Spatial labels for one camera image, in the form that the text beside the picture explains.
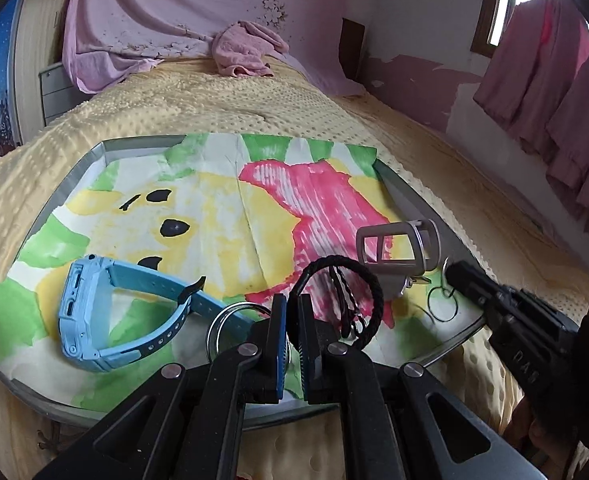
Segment thin silver hoop rings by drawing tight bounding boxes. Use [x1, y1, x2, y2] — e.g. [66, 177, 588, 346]
[425, 257, 460, 324]

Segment brown hair tie orange bead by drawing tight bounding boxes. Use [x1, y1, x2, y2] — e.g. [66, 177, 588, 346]
[204, 301, 270, 363]

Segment silver metal hair claw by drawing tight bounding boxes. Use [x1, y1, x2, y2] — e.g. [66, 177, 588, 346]
[356, 219, 442, 301]

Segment black braided bracelet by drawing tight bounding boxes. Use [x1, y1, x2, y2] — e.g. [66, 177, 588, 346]
[286, 253, 385, 351]

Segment light blue smart watch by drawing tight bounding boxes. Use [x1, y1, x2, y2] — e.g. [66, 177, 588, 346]
[57, 255, 225, 373]

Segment pink window curtain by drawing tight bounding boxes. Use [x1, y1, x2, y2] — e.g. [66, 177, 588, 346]
[473, 0, 589, 233]

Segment colourful painted paper sheet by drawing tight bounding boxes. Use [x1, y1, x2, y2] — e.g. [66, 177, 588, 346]
[0, 131, 483, 413]

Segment grey metal tray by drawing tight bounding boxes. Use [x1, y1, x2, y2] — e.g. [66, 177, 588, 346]
[0, 133, 489, 430]

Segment yellow dotted bed blanket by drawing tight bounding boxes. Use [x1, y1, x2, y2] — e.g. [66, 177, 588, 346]
[0, 60, 589, 479]

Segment crumpled pink towel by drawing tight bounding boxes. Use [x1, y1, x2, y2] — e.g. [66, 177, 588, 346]
[211, 21, 289, 78]

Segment grey drawer cabinet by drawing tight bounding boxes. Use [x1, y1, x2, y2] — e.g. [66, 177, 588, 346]
[38, 63, 92, 126]

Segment beige wooden wardrobe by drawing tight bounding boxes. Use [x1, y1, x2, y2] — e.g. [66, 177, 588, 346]
[10, 0, 69, 144]

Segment pink hanging sheet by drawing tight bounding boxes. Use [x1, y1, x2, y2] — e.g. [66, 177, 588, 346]
[62, 0, 363, 96]

